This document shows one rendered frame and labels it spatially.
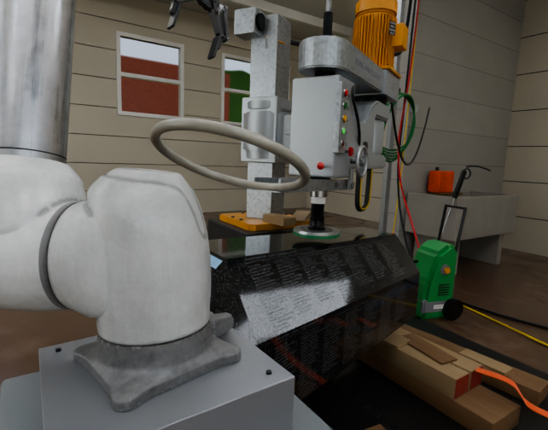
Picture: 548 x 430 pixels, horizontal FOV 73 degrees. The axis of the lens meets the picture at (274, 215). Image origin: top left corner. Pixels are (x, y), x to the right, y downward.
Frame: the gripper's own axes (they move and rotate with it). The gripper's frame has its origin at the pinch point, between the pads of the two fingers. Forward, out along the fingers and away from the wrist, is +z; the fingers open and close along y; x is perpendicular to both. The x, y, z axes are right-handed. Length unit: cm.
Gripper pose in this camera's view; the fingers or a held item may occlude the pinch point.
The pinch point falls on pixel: (192, 39)
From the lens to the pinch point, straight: 115.2
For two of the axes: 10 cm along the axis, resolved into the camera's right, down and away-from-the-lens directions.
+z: -2.3, 9.5, -1.9
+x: -7.1, -0.3, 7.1
